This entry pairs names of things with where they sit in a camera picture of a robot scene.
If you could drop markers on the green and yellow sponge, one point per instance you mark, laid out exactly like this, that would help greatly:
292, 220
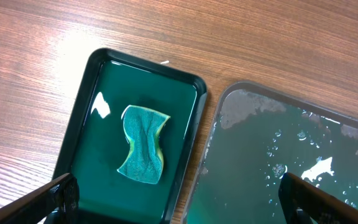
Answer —
142, 127

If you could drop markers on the small black water tray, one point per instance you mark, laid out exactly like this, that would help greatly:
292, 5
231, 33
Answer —
95, 146

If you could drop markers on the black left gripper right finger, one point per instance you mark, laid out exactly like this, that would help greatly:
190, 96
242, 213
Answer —
302, 202

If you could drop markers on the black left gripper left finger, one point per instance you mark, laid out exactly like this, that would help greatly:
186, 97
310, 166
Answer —
57, 200

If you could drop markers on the large dark serving tray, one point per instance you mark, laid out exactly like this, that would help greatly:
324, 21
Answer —
258, 134

